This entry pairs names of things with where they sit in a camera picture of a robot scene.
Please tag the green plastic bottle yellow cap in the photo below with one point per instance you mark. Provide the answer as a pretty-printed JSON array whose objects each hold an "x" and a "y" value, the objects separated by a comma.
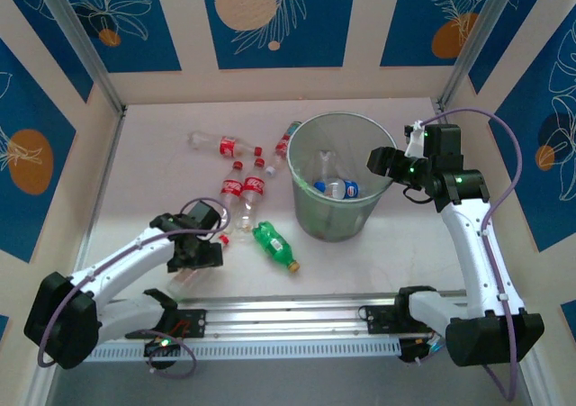
[{"x": 272, "y": 241}]

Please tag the clear bottle wide red label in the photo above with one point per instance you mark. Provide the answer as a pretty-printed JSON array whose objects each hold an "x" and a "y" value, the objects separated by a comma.
[{"x": 227, "y": 146}]

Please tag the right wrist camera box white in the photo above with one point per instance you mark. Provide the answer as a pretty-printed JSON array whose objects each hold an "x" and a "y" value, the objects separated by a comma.
[{"x": 416, "y": 142}]

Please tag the red label bottle white cap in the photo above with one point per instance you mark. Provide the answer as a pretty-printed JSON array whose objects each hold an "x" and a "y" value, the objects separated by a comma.
[{"x": 282, "y": 146}]

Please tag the aluminium side rail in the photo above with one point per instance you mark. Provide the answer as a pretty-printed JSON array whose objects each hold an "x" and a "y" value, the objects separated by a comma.
[
  {"x": 105, "y": 172},
  {"x": 442, "y": 112}
]

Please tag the clear bottle narrow red label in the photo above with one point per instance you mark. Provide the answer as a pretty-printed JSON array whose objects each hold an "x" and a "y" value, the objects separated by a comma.
[{"x": 182, "y": 282}]

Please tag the aluminium frame leg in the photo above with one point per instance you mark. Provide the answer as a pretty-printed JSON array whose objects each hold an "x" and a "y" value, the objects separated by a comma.
[
  {"x": 38, "y": 388},
  {"x": 542, "y": 383}
]

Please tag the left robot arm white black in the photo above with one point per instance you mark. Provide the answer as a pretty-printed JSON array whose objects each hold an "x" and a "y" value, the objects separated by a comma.
[{"x": 117, "y": 262}]

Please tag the aluminium frame post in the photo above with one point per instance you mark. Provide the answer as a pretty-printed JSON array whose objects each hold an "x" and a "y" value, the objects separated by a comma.
[
  {"x": 481, "y": 32},
  {"x": 76, "y": 37}
]

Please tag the clear bottle blue label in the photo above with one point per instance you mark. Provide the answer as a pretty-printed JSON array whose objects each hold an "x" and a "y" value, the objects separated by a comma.
[{"x": 351, "y": 189}]

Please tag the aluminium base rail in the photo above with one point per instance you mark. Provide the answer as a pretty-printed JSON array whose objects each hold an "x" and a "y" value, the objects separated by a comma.
[{"x": 292, "y": 320}]

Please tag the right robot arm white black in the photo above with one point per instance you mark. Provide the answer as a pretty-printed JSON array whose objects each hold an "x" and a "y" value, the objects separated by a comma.
[{"x": 477, "y": 253}]

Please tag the cola bottle red label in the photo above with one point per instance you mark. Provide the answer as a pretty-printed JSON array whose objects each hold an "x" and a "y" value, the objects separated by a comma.
[
  {"x": 253, "y": 185},
  {"x": 231, "y": 187}
]

